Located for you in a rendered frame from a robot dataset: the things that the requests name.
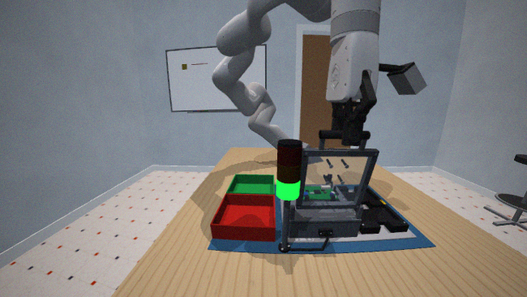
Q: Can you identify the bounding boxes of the red open-top bin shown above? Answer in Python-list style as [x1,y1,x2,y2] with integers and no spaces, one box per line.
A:
[210,193,276,242]

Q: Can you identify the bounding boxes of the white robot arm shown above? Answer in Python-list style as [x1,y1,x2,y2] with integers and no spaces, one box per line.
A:
[212,0,427,149]

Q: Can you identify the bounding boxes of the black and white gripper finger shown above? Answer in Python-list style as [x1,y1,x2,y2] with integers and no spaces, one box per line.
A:
[341,70,377,146]
[331,102,347,131]

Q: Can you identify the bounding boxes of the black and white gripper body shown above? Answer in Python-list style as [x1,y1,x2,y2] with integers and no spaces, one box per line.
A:
[326,31,379,102]

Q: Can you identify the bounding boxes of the green bin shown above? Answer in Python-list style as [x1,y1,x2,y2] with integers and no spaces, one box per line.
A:
[226,174,275,195]

